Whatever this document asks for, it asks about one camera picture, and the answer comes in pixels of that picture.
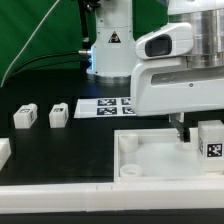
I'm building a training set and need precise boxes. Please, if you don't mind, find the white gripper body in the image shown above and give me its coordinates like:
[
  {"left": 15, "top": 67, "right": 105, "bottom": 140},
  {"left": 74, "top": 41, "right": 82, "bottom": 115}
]
[{"left": 130, "top": 22, "right": 224, "bottom": 116}]

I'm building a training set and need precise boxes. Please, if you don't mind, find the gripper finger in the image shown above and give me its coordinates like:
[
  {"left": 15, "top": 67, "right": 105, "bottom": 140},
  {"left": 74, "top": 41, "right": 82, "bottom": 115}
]
[{"left": 169, "top": 113, "right": 190, "bottom": 142}]

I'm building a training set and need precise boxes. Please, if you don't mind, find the white square tabletop tray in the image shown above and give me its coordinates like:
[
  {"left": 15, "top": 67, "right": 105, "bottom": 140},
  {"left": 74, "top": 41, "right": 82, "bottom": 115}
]
[{"left": 114, "top": 128, "right": 222, "bottom": 182}]

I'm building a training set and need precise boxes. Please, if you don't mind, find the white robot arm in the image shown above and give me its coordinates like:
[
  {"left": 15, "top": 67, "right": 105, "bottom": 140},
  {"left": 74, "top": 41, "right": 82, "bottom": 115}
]
[{"left": 87, "top": 0, "right": 224, "bottom": 141}]

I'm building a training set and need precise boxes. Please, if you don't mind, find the marker sheet with tags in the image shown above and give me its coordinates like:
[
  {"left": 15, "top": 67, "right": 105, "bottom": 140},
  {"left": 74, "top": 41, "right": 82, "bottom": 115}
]
[{"left": 74, "top": 97, "right": 135, "bottom": 118}]

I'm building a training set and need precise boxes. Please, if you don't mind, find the white front fence bar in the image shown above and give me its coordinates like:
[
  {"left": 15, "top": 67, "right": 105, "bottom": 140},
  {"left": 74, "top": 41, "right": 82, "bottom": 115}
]
[{"left": 0, "top": 179, "right": 224, "bottom": 214}]

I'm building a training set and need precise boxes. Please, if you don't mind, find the green backdrop cloth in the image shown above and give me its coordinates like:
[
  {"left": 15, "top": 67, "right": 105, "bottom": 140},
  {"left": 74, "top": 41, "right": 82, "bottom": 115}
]
[{"left": 0, "top": 0, "right": 224, "bottom": 88}]

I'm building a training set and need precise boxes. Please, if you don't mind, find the white left fence block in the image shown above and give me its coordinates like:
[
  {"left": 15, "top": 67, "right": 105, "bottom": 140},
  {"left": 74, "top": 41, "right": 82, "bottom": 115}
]
[{"left": 0, "top": 138, "right": 11, "bottom": 171}]

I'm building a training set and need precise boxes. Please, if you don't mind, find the black cable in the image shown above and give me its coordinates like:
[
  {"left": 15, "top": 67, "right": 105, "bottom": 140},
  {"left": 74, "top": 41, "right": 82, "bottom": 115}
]
[{"left": 13, "top": 0, "right": 93, "bottom": 76}]

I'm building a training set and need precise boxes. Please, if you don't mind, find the white cable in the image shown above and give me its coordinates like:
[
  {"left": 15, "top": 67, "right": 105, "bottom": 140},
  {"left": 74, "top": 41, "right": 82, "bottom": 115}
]
[{"left": 0, "top": 0, "right": 63, "bottom": 88}]

